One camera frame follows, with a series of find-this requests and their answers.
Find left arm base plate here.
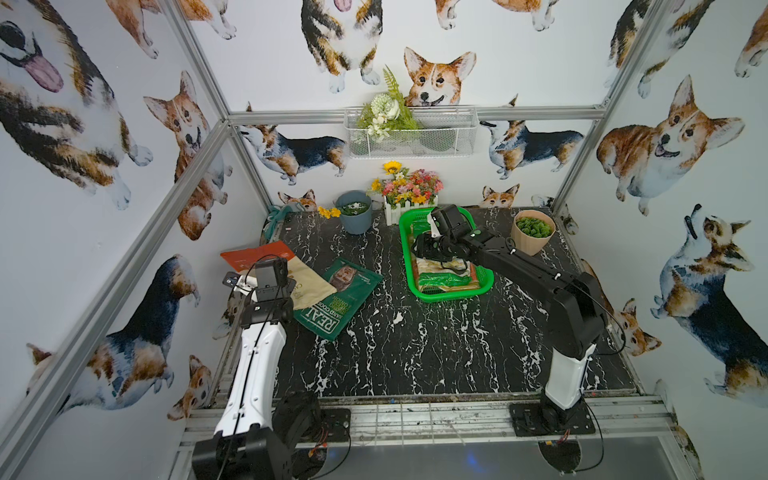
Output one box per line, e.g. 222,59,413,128
287,408,351,447

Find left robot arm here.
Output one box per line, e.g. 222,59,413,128
191,255,321,479

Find beige pot with green plant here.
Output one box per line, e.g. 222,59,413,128
512,210,557,256

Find white wire wall basket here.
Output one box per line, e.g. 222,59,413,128
344,106,479,160

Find green plastic basket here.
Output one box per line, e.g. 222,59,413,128
398,207,495,303

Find aluminium front rail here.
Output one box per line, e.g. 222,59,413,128
178,401,679,452

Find white flower green fern bouquet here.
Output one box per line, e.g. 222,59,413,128
356,65,422,142

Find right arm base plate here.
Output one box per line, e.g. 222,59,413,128
508,401,597,437

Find green white Cimba cassava bag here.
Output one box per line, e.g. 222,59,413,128
411,221,469,293

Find grey blue plant pot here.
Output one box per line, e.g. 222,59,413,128
334,190,373,235

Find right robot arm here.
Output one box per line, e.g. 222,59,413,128
413,205,606,431

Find dark green Real chips bag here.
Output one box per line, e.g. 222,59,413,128
294,258,383,341

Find red cream cassava chips bag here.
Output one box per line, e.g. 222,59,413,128
220,241,337,310

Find flowers in white fence box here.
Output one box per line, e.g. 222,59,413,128
369,161,444,226

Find yellow flowers with teal ribbon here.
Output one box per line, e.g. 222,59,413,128
261,203,341,244

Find yellow chips bag red label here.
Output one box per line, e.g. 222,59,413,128
467,263,480,290

